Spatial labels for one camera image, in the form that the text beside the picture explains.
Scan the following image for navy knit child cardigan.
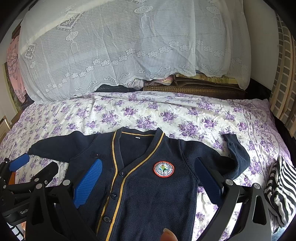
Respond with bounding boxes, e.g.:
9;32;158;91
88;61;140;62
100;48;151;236
28;128;250;240

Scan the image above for person's hand fingertip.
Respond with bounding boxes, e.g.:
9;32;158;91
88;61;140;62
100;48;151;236
159;228;178;241

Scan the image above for black white striped garment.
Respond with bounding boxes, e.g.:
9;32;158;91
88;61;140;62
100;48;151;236
264;156;295;227

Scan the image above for purple floral bed sheet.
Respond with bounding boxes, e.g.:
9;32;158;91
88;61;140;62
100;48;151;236
1;91;295;240

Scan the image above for pink floral cloth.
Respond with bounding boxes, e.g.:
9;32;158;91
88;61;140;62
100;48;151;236
6;36;27;104

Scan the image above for stacked folded blankets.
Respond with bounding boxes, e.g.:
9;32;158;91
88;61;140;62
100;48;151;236
98;73;248;100

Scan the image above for beige checked curtain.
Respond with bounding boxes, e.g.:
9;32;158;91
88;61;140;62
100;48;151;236
269;15;295;137

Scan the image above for white lace cover cloth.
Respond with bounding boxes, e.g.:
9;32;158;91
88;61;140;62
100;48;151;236
18;1;251;102

